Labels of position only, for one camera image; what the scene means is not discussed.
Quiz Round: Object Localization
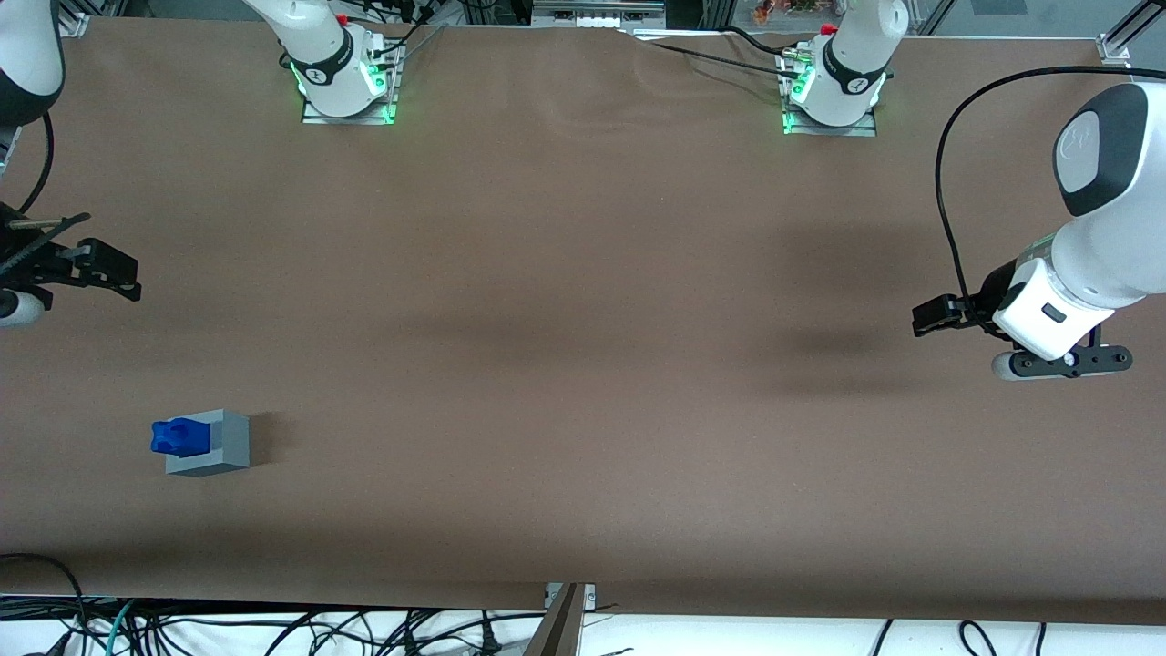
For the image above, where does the blue plastic part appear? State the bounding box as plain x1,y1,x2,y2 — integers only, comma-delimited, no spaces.
150,416,212,457

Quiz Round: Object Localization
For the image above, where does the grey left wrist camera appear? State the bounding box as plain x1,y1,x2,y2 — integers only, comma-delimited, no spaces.
991,344,1134,382

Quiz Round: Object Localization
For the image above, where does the teal floor cable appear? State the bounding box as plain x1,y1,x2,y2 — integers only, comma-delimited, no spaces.
96,597,138,656

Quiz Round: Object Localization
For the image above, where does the brown table cover sheet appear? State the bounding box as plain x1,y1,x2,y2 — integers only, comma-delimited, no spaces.
0,18,1166,626

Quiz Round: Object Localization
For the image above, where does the colourful background clutter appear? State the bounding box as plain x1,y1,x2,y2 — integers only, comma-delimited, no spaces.
752,0,825,24

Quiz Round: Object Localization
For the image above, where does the white terminal block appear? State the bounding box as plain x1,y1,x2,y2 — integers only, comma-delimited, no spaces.
551,9,666,30

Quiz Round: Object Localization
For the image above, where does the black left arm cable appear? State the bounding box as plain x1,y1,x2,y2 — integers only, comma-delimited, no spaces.
935,66,1166,315

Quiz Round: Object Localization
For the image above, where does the black looped floor cable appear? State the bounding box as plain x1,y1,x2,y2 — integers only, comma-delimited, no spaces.
0,552,87,656

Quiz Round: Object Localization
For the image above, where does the long black base cable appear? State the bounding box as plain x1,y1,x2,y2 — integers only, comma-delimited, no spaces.
624,32,793,79

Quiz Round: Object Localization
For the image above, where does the short black base cable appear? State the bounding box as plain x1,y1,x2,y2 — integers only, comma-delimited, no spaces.
724,26,803,57

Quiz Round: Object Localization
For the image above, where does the gray square base block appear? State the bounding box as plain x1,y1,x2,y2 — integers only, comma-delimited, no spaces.
165,409,251,477

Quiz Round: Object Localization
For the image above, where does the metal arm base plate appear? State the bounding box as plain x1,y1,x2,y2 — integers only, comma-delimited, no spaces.
782,109,878,138
301,96,399,126

